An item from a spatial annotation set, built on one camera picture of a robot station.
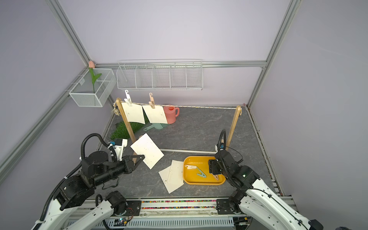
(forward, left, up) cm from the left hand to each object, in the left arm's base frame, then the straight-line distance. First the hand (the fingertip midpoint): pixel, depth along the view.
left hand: (144, 159), depth 62 cm
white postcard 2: (-5, -10, -27) cm, 29 cm away
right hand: (+3, -34, -15) cm, 37 cm away
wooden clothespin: (-2, -35, -26) cm, 44 cm away
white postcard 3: (+18, -5, +8) cm, 20 cm away
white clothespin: (+5, -21, -25) cm, 33 cm away
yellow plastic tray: (+2, -24, -27) cm, 36 cm away
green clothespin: (-1, -27, -25) cm, 37 cm away
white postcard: (+6, 0, +1) cm, 6 cm away
